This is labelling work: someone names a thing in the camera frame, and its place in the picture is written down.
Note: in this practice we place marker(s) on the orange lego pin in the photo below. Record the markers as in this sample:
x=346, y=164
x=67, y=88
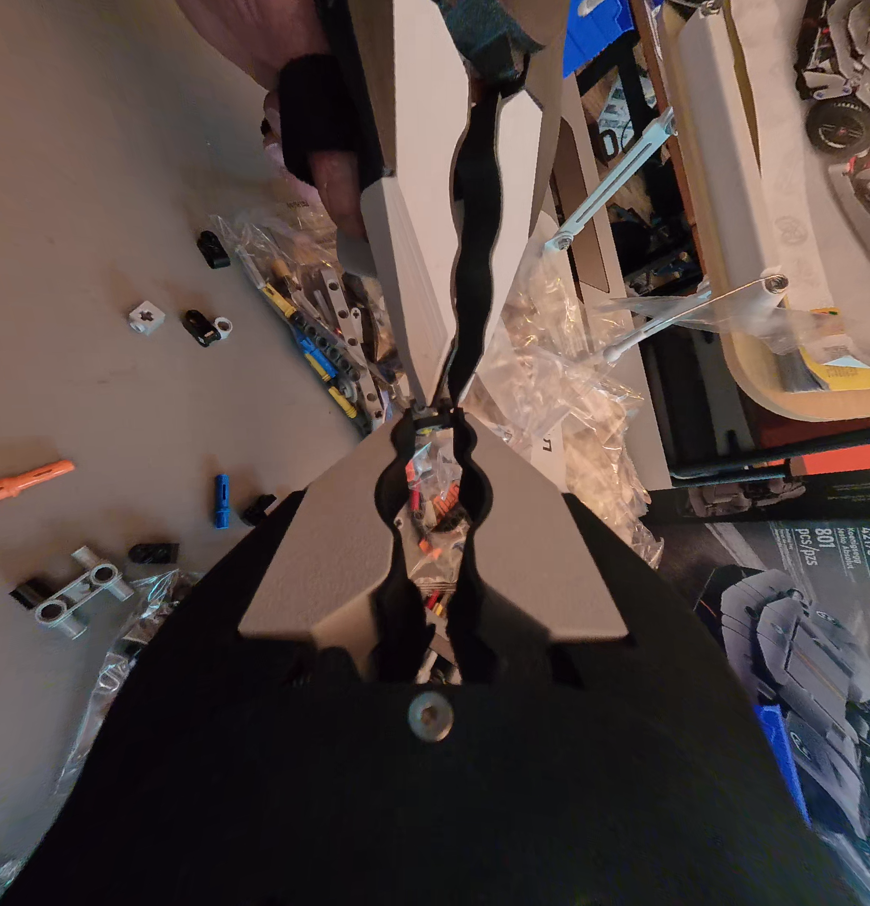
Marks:
x=27, y=481

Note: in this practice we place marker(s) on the yellow instruction booklet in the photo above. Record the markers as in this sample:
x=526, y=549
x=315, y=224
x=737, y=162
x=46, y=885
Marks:
x=845, y=371

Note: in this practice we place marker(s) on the black lego pin piece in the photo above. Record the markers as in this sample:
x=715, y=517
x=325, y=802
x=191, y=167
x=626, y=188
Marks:
x=258, y=508

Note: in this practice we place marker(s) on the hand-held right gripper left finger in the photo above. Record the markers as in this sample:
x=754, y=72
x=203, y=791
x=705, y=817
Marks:
x=321, y=566

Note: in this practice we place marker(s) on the pile of clear lego bags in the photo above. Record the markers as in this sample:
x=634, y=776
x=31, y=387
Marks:
x=569, y=396

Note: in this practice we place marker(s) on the grey double-hole lego connector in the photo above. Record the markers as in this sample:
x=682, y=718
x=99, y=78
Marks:
x=73, y=591

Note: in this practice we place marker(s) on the blue plastic bin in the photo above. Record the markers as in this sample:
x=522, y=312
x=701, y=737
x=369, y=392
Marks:
x=594, y=35
x=778, y=750

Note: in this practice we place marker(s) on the round table with wooden edge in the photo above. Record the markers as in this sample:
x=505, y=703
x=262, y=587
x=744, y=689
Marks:
x=753, y=382

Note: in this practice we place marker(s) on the person's left hand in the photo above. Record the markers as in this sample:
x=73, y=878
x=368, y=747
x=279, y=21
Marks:
x=265, y=28

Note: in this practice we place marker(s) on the metal rod with white tip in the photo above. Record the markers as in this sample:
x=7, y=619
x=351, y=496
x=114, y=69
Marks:
x=613, y=352

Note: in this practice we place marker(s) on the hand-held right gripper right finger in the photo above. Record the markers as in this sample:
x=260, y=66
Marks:
x=534, y=566

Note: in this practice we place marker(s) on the black connector with white pin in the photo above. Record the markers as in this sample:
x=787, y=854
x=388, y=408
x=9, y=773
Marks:
x=207, y=327

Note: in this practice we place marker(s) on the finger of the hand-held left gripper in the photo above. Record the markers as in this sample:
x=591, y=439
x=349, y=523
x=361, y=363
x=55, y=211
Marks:
x=420, y=141
x=516, y=177

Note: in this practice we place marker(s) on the small light grey lego cube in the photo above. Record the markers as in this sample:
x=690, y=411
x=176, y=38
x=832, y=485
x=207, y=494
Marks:
x=147, y=317

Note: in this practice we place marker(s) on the black lego connector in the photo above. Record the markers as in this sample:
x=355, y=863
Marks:
x=154, y=552
x=214, y=249

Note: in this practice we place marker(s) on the white car print box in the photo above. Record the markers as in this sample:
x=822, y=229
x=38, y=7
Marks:
x=732, y=141

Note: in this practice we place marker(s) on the dark lego set box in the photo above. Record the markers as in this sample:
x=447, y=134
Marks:
x=796, y=601

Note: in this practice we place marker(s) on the blue lego pin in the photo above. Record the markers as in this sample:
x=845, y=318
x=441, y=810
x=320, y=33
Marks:
x=222, y=501

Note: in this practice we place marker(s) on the small grey lego assembly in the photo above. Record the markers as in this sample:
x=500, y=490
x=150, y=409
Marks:
x=431, y=416

